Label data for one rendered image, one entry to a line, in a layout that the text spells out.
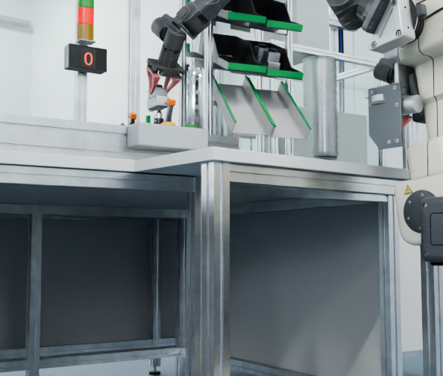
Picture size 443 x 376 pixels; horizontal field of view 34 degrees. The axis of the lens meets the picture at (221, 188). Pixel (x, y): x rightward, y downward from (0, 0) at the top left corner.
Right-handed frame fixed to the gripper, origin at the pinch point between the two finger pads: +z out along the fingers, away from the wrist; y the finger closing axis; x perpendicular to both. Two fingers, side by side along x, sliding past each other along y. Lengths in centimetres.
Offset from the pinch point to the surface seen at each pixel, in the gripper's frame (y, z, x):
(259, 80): -52, 1, -23
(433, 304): -65, 23, 76
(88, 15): 18.4, -12.9, -21.2
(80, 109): 19.1, 11.8, -7.7
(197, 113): -59, 36, -64
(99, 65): 14.9, -1.2, -12.1
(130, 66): -44, 35, -107
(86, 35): 18.9, -8.0, -17.5
